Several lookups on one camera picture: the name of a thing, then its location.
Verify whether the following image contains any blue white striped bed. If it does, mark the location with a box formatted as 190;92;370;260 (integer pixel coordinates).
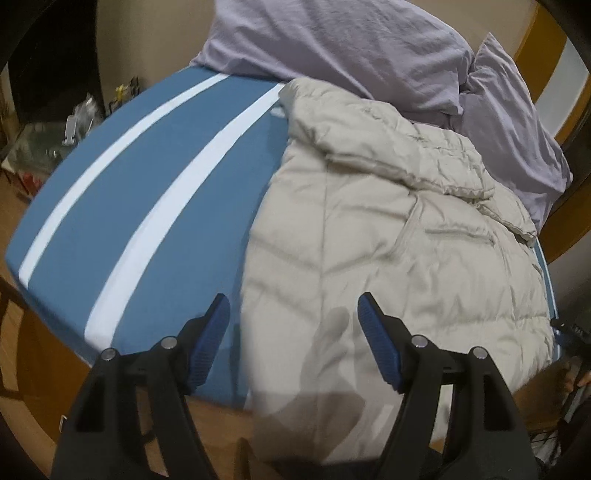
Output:
4;65;561;409

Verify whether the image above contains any large lavender pillow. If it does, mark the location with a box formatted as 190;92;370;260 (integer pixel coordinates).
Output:
191;0;476;116

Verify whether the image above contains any beige puffer jacket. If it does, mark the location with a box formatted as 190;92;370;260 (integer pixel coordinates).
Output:
240;78;557;462

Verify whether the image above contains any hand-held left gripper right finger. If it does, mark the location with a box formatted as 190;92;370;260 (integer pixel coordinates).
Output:
357;292;541;480

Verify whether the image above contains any small lavender pillow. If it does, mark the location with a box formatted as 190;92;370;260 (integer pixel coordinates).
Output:
462;32;574;236

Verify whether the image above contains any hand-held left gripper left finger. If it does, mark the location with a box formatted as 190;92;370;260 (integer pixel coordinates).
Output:
51;294;230;480

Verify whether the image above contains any small white stand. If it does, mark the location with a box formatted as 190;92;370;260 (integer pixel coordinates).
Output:
61;115;83;146

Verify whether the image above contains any wooden headboard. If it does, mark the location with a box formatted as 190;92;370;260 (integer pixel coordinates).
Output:
512;0;591;261

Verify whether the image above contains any clear plastic bag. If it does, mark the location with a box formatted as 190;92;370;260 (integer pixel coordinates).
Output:
73;92;105;134

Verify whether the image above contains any wooden bed frame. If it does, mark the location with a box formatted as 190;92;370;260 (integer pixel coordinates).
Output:
0;272;252;480

